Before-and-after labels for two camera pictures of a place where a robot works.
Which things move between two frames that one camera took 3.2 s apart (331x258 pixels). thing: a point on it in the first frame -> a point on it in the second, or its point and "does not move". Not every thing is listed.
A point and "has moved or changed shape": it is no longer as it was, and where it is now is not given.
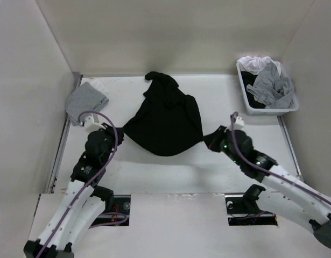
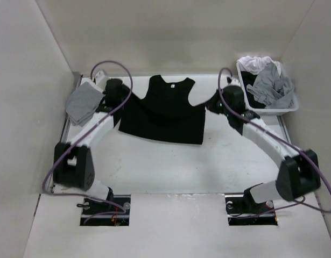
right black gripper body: x=220 y=143 -> x=221 y=106
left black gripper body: x=110 y=138 -> x=126 y=93
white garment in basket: x=255 y=65 does not move
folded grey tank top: x=85 y=97 does not move
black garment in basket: x=248 y=78 does not move
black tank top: x=168 y=123 has moved or changed shape
